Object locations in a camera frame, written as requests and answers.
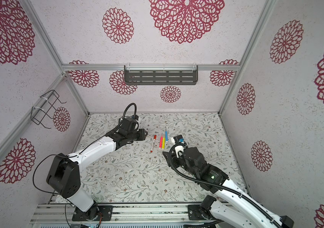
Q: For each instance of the pink highlighter pen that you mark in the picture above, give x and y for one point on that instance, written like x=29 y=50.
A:
x=161 y=142

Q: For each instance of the dark grey slotted wall shelf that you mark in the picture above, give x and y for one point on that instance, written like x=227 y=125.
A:
x=161 y=75

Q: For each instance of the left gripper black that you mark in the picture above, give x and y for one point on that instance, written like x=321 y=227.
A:
x=142 y=134

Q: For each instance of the black wire wall rack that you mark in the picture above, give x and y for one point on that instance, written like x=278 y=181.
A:
x=40 y=111

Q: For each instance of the white pen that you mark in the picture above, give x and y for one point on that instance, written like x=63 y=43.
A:
x=153 y=143

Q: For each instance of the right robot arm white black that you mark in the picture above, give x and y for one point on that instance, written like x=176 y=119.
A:
x=227 y=202

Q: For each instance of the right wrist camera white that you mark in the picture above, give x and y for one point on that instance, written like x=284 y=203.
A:
x=180 y=145

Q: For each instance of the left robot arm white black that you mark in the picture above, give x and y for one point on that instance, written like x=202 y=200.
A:
x=64 y=174

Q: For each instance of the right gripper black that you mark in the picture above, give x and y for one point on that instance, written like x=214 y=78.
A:
x=174 y=162

